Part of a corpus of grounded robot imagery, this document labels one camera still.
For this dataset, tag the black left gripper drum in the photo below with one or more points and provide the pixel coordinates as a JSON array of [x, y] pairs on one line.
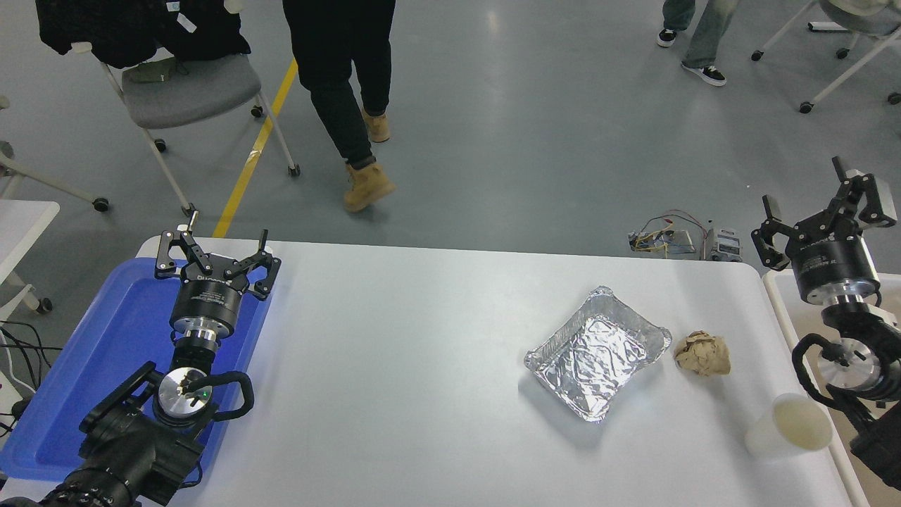
[[210, 299]]

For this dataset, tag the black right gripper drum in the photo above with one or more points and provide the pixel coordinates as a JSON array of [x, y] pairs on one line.
[[834, 260]]

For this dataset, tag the pale paper cup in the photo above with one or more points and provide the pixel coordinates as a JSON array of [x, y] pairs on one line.
[[795, 422]]

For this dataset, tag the small grey device box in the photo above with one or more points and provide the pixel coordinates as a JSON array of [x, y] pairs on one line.
[[725, 246]]

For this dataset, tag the large pale bin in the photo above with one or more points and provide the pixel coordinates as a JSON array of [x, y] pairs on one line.
[[809, 331]]

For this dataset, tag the blue plastic tray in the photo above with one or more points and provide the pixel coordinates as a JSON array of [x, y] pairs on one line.
[[105, 338]]

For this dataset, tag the crumpled tan paper ball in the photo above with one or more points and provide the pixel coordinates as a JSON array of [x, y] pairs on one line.
[[702, 353]]

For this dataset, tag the white chair base with castor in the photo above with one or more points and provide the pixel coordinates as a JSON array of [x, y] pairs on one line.
[[49, 184]]

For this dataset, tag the grey seat wheeled chair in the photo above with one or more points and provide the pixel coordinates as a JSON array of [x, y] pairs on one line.
[[190, 91]]

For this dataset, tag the olive pouch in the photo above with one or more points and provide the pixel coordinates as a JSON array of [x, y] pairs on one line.
[[151, 70]]

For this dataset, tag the person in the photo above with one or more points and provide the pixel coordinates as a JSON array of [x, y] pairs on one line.
[[338, 77], [707, 35]]

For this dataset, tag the silver foil tray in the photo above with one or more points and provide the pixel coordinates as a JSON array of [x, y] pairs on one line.
[[598, 355]]

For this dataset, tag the white power strip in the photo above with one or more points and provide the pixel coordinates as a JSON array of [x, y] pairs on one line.
[[7, 394]]

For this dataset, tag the black garment with tags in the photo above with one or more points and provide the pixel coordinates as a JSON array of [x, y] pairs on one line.
[[127, 28]]

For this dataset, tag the white frame wheeled chair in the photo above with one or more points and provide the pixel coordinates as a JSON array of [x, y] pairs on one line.
[[855, 60]]

